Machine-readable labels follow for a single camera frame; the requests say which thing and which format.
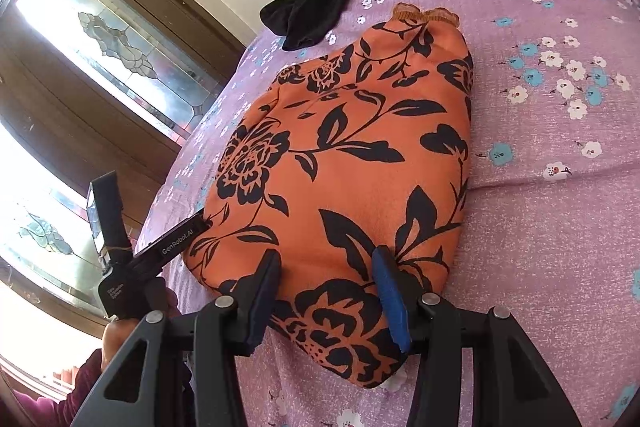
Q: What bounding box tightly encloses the purple floral bedsheet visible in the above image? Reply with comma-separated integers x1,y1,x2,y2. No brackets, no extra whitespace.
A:
132,0,640,427

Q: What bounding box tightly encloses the person's left hand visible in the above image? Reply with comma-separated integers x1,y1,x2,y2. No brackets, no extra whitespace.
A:
101,320,138,375

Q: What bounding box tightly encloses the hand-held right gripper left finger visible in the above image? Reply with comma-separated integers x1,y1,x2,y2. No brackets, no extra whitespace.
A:
70,249,282,427

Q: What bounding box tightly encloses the wooden door with patterned glass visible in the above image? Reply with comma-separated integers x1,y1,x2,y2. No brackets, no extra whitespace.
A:
0,0,253,358

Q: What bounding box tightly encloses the orange floral garment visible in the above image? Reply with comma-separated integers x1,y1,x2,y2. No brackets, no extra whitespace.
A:
182,4,475,391

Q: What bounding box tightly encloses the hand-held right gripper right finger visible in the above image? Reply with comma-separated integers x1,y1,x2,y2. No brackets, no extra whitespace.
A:
372,246,585,427

